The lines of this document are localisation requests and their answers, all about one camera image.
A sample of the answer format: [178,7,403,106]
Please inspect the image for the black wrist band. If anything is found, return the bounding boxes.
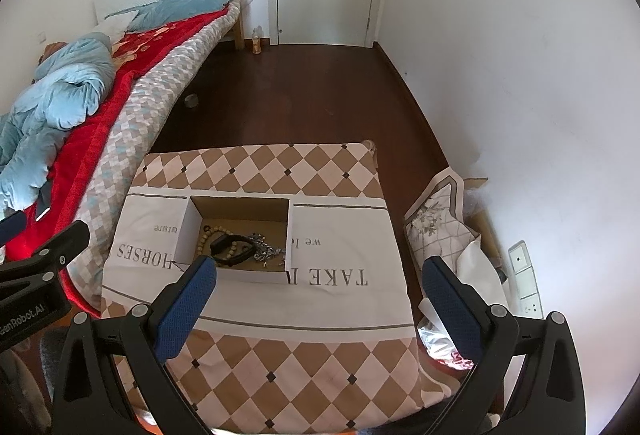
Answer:
[209,233,256,267]

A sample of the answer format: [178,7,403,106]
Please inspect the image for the wooden bead bracelet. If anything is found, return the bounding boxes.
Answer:
[195,223,241,266]

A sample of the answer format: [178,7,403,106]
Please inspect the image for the thick silver chain bracelet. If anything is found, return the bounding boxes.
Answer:
[247,231,288,267]

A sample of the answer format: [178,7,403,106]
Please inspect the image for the red blanket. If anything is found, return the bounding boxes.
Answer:
[4,15,203,306]

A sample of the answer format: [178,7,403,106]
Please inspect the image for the crumpled white cloth pile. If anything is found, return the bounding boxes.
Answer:
[404,168,508,370]

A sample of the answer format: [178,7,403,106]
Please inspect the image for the white cardboard box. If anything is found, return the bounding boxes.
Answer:
[172,197,292,285]

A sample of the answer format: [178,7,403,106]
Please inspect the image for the light blue duvet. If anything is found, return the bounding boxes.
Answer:
[1,0,231,218]

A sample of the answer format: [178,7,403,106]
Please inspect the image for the checkered bed mattress cover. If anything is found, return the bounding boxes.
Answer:
[66,0,241,315]

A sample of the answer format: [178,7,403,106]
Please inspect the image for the plastic bottle on floor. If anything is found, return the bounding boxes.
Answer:
[252,26,262,55]

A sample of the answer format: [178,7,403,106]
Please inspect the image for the white wall socket strip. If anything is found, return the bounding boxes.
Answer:
[508,240,544,319]

